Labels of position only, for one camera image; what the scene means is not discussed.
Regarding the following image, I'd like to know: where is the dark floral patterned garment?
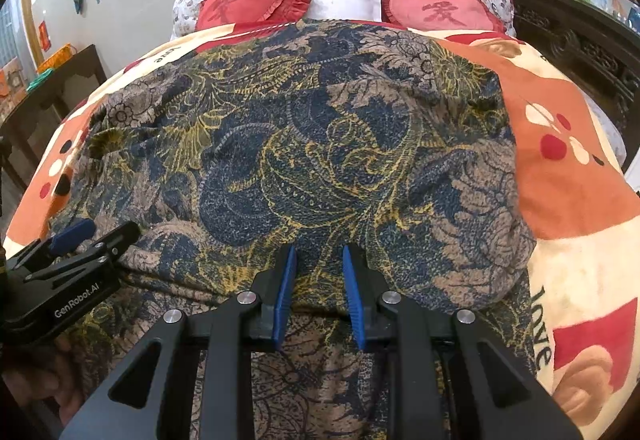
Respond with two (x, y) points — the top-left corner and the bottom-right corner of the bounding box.
(51, 22), (535, 439)

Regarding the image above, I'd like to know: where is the person's hand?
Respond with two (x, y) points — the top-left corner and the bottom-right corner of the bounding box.
(1, 334), (85, 426)

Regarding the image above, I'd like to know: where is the dark wooden side table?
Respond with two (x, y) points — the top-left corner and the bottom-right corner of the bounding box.
(1, 44), (106, 193)

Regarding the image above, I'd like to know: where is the orange red love blanket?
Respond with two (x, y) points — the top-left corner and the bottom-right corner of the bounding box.
(8, 21), (639, 439)

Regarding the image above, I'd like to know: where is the left red heart pillow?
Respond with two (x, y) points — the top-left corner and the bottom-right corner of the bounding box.
(195, 0), (312, 31)

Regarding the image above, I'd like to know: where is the red heart pillow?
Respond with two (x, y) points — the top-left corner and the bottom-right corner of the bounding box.
(195, 0), (312, 31)
(381, 0), (506, 33)

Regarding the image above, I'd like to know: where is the dark carved wooden cabinet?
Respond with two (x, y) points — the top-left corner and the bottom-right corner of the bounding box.
(512, 0), (639, 169)

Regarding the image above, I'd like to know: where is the right red heart pillow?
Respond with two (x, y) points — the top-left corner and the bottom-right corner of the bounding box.
(381, 0), (506, 33)

